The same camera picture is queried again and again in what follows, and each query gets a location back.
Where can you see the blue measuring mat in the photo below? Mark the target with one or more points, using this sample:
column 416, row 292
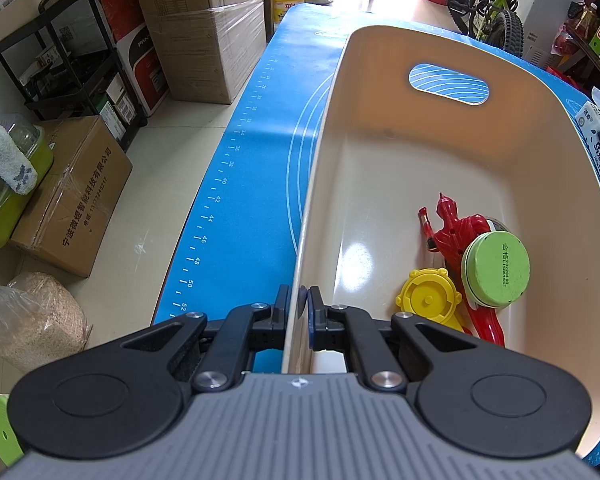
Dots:
column 265, row 180

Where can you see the white fluffy roller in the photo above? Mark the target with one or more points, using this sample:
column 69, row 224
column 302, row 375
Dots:
column 7, row 162

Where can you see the clear bag of grain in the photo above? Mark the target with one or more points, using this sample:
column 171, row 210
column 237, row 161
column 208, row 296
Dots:
column 32, row 322

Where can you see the green round tin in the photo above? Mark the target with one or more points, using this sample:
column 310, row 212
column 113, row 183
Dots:
column 497, row 267

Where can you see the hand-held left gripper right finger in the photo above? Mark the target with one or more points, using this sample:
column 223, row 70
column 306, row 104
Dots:
column 311, row 322

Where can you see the red and white box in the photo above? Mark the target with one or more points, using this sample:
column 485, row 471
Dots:
column 140, row 55

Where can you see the clear tape roll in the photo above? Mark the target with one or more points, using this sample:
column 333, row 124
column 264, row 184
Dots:
column 495, row 224

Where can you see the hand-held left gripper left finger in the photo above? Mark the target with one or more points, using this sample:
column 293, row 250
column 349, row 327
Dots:
column 281, row 317

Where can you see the green disc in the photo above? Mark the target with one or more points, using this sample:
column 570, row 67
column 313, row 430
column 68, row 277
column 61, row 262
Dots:
column 0, row 430

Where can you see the dark wooden shelf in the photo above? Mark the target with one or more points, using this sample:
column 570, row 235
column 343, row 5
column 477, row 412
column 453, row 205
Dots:
column 577, row 67

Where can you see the green children's bicycle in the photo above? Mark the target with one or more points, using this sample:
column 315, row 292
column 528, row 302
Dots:
column 500, row 7

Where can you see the yellow round lid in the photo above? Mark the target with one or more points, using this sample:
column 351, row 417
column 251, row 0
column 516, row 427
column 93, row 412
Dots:
column 427, row 300

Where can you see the printed brown carton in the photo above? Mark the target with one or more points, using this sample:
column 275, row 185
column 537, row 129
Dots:
column 75, row 200

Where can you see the small green white box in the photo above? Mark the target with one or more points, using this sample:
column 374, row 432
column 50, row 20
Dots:
column 114, row 107

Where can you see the white appliance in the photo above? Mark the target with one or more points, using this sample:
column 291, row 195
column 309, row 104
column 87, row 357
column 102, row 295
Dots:
column 552, row 10

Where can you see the blue white tissue pack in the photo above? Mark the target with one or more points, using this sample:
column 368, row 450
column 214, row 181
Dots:
column 592, row 140

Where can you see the black utility cart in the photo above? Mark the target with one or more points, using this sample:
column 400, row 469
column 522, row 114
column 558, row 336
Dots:
column 72, row 50

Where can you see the red toy figure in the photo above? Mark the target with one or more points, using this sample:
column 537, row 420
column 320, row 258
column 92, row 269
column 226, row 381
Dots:
column 452, row 230

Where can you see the film-wrapped cardboard box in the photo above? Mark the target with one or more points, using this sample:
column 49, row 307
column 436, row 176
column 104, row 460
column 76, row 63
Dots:
column 210, row 55

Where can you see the cream plastic storage bin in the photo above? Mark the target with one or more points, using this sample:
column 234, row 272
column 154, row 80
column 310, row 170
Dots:
column 405, row 170

